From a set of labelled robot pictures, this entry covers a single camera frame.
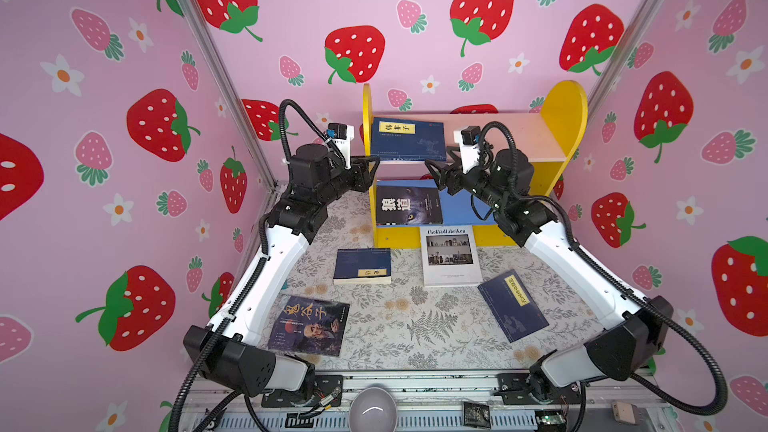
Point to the dark portrait cover book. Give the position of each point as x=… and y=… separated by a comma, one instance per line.
x=310, y=326

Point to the yellow wooden bookshelf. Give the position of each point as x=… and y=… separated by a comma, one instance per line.
x=549, y=139

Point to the beige small box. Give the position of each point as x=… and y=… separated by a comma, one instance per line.
x=625, y=413

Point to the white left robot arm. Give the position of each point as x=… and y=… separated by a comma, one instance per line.
x=226, y=350

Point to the black wolf cover book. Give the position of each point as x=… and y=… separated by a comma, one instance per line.
x=408, y=206

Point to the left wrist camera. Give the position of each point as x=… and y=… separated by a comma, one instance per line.
x=341, y=135

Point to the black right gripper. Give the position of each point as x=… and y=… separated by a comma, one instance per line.
x=456, y=172

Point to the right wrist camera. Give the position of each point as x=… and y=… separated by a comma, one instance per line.
x=468, y=140

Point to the white photo cover book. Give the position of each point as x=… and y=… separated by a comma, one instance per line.
x=449, y=256

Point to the navy book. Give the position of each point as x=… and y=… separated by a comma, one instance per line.
x=512, y=306

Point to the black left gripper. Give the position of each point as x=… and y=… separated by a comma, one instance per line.
x=356, y=173

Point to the grey bowl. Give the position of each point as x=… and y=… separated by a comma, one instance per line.
x=373, y=410

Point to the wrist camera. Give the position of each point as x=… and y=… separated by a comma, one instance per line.
x=468, y=140
x=341, y=135

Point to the small black circuit board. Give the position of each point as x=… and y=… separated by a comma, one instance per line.
x=476, y=415

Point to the blue book yellow label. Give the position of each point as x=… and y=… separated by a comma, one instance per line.
x=407, y=140

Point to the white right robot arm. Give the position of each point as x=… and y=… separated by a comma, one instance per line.
x=634, y=327

